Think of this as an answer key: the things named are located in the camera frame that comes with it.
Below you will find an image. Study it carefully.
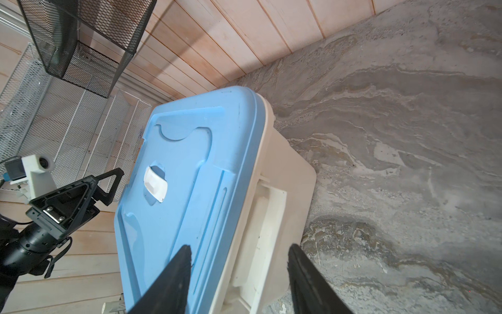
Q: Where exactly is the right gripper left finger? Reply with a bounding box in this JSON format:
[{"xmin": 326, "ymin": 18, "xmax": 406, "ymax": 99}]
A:
[{"xmin": 128, "ymin": 245, "xmax": 192, "ymax": 314}]

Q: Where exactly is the white plastic storage bin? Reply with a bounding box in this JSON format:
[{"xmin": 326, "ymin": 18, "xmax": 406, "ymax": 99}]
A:
[{"xmin": 209, "ymin": 98, "xmax": 316, "ymax": 313}]

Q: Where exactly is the blue plastic bin lid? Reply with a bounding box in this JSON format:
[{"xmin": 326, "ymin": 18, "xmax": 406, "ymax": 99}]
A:
[{"xmin": 115, "ymin": 86, "xmax": 266, "ymax": 313}]

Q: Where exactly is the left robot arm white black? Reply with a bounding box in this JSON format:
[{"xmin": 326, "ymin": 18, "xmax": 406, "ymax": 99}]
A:
[{"xmin": 1, "ymin": 168, "xmax": 124, "ymax": 305}]

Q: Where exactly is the black mesh wall basket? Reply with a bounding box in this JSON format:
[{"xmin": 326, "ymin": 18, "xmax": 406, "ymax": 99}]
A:
[{"xmin": 17, "ymin": 1, "xmax": 156, "ymax": 98}]

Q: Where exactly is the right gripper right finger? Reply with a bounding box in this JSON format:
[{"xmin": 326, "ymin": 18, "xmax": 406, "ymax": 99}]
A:
[{"xmin": 288, "ymin": 244, "xmax": 352, "ymax": 314}]

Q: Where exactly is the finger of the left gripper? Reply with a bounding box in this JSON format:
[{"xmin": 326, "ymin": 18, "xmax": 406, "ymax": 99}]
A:
[{"xmin": 84, "ymin": 167, "xmax": 125, "ymax": 207}]

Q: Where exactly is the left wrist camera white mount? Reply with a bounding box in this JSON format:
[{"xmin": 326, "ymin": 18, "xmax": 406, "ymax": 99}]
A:
[{"xmin": 1, "ymin": 154, "xmax": 56, "ymax": 204}]

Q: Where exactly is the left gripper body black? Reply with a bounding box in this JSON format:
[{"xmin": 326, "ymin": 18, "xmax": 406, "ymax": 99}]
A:
[{"xmin": 1, "ymin": 184, "xmax": 100, "ymax": 275}]

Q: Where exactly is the white wire mesh shelf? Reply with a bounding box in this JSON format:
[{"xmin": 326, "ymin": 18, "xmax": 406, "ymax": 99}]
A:
[{"xmin": 1, "ymin": 44, "xmax": 152, "ymax": 200}]

